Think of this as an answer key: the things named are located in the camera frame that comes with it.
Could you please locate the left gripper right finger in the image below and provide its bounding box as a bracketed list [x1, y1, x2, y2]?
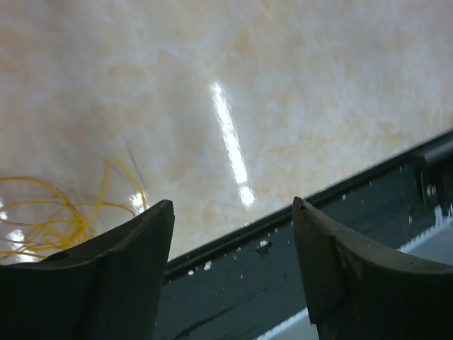
[292, 197, 452, 339]

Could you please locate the yellow wire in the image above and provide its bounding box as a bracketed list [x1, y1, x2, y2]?
[0, 157, 149, 261]

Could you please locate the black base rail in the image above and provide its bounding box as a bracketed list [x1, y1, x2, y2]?
[154, 132, 452, 339]

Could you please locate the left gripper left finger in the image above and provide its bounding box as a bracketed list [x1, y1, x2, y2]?
[1, 200, 175, 339]

